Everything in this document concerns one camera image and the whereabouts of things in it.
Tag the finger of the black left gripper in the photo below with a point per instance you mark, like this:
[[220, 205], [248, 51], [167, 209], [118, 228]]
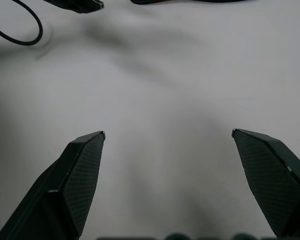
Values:
[[85, 5]]

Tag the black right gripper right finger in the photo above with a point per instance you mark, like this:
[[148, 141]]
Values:
[[272, 180]]

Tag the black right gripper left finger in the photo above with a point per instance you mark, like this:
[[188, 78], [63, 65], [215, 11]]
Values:
[[65, 190]]

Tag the red black mesh bag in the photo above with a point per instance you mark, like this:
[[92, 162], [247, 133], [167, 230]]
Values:
[[185, 1]]

